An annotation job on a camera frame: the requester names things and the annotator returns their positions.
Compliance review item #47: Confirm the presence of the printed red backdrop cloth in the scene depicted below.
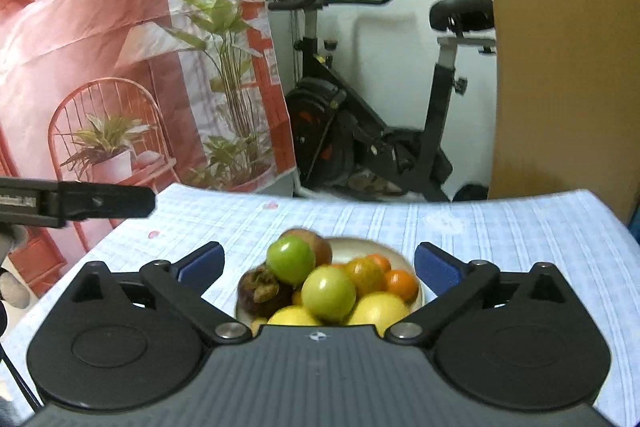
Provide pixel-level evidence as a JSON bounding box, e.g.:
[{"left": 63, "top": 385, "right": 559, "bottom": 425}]
[{"left": 0, "top": 0, "right": 298, "bottom": 298}]

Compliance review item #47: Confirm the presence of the black exercise bike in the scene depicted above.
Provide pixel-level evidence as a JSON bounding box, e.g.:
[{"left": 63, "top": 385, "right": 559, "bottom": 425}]
[{"left": 262, "top": 0, "right": 497, "bottom": 204}]

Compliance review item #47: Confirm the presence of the green apple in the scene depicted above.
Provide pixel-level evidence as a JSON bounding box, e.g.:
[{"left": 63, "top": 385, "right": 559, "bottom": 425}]
[
  {"left": 266, "top": 235, "right": 316, "bottom": 287},
  {"left": 300, "top": 265, "right": 357, "bottom": 323}
]

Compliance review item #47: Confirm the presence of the dark purple mangosteen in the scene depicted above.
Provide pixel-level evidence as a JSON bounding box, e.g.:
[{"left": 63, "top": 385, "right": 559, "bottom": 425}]
[{"left": 238, "top": 263, "right": 294, "bottom": 319}]

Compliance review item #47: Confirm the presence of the yellow lemon back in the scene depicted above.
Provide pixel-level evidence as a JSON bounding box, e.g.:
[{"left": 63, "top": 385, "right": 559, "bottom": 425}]
[{"left": 345, "top": 291, "right": 410, "bottom": 337}]

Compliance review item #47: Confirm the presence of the yellow lemon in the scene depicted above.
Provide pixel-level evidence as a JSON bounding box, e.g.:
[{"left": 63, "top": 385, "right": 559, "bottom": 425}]
[
  {"left": 345, "top": 291, "right": 410, "bottom": 337},
  {"left": 250, "top": 306, "right": 321, "bottom": 336}
]

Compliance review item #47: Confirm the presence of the wooden door panel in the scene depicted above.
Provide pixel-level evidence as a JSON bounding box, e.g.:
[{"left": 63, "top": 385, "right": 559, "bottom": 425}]
[{"left": 490, "top": 0, "right": 639, "bottom": 220}]

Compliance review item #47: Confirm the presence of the oval orange tangerine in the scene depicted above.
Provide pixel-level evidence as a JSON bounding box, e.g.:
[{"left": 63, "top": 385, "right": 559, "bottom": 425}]
[{"left": 344, "top": 257, "right": 385, "bottom": 298}]

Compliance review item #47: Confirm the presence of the yellow lemon front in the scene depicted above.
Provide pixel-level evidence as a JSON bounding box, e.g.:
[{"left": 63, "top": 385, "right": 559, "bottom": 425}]
[{"left": 250, "top": 306, "right": 321, "bottom": 336}]

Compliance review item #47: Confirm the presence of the brown round fruit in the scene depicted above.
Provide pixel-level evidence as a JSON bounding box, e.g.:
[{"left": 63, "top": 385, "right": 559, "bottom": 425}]
[{"left": 280, "top": 228, "right": 333, "bottom": 267}]

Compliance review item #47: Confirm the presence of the beige ceramic plate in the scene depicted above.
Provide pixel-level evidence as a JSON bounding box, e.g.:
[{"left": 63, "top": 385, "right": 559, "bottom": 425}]
[{"left": 235, "top": 229, "right": 426, "bottom": 333}]

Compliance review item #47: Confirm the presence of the blue plaid tablecloth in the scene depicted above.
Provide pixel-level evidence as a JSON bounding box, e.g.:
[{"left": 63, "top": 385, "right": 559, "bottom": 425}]
[{"left": 1, "top": 185, "right": 639, "bottom": 426}]

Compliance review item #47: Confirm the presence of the white gloved hand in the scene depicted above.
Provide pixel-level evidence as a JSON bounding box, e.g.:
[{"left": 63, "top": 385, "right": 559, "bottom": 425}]
[{"left": 0, "top": 223, "right": 30, "bottom": 334}]

